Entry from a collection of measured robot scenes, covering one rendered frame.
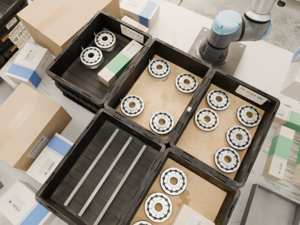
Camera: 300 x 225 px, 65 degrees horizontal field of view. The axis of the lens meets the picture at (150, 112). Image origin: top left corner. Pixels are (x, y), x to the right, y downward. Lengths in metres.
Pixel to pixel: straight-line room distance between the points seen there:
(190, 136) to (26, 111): 0.70
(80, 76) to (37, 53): 0.29
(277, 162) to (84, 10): 1.13
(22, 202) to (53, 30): 0.76
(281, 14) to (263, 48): 1.35
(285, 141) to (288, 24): 1.72
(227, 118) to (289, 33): 1.75
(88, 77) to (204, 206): 0.74
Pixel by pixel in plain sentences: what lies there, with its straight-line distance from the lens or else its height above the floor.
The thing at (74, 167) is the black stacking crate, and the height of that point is 0.83.
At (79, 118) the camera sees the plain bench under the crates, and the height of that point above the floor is 0.70.
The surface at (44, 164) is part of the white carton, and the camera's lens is 1.09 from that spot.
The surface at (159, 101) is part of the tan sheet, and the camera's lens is 1.04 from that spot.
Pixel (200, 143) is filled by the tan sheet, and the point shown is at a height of 0.83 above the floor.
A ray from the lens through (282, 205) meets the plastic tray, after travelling 1.22.
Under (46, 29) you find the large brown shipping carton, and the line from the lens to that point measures 1.25.
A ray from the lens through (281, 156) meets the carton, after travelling 1.19.
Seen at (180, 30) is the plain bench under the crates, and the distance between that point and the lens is 1.44.
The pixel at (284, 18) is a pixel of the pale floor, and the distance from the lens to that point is 2.80.
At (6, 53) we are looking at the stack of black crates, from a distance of 1.99.
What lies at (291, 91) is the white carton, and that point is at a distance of 0.92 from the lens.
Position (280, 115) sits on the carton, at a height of 0.76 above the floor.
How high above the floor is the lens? 1.78
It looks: 68 degrees down
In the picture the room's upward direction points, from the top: 2 degrees clockwise
